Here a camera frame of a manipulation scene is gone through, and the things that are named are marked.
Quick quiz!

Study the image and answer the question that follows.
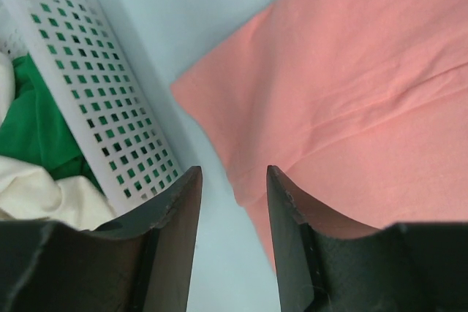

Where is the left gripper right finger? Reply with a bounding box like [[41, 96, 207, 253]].
[[266, 166, 377, 311]]

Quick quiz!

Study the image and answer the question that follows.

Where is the pink t shirt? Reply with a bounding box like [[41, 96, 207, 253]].
[[171, 0, 467, 257]]

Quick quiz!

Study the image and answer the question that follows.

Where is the white perforated plastic basket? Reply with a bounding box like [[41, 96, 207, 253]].
[[1, 0, 182, 214]]

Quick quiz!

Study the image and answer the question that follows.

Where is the green t shirt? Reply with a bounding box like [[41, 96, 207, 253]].
[[0, 3, 176, 199]]

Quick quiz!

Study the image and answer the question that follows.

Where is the cream t shirt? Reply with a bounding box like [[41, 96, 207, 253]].
[[1, 55, 116, 229]]

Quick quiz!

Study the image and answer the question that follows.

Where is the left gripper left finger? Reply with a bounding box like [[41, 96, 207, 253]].
[[96, 166, 203, 311]]

